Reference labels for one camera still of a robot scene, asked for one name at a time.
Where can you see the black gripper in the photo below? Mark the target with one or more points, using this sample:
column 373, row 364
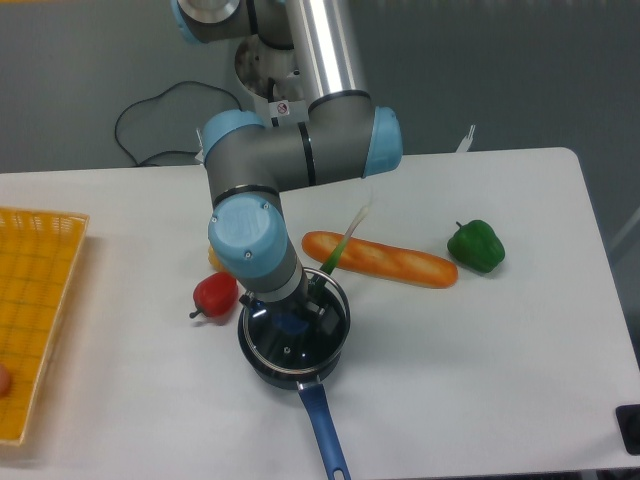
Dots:
column 298, row 311

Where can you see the glass pot lid blue knob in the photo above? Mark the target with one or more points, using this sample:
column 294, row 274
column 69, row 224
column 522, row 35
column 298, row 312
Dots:
column 295, row 355

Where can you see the dark saucepan blue handle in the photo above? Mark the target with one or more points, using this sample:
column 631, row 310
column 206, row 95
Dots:
column 313, row 396

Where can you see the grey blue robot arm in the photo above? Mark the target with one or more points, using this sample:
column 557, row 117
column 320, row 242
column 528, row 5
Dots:
column 249, row 162

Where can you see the red bell pepper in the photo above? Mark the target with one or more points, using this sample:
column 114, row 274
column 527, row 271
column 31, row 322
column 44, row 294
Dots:
column 215, row 295

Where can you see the orange baguette bread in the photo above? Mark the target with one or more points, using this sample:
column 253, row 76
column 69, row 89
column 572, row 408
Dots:
column 397, row 264

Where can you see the yellow bell pepper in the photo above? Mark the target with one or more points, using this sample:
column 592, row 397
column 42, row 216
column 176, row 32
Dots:
column 214, row 260

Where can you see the green onion stalk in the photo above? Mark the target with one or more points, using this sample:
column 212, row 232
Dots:
column 332, row 259

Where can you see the green bell pepper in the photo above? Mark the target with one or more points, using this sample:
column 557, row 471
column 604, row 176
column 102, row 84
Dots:
column 477, row 246

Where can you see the yellow woven basket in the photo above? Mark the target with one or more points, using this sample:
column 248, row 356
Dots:
column 39, row 252

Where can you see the black table corner device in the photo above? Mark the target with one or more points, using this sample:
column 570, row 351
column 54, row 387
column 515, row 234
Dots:
column 628, row 421

